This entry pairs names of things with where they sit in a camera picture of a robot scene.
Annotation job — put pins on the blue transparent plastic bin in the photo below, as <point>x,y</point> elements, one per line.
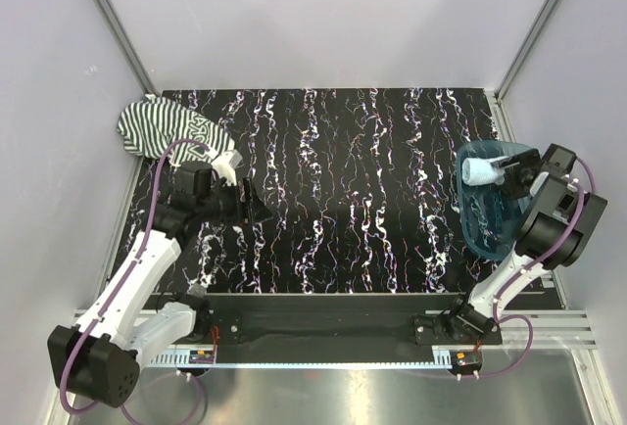
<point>488,217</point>

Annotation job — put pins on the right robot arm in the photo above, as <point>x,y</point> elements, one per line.
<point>553,231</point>

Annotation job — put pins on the light blue towel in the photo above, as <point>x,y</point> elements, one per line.
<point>480,172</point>

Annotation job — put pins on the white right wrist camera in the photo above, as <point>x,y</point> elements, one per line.
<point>558,160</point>

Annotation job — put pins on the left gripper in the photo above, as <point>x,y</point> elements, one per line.
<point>256,210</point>

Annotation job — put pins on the black marbled table mat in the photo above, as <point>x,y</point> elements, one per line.
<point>360,183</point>

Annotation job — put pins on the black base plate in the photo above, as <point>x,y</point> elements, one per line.
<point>342,328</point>

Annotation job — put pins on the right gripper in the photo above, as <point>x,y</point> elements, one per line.
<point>530,159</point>

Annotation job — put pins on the green white striped towel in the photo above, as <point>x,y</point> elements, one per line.
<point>149,126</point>

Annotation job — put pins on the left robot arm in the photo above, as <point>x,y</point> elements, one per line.
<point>101,356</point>

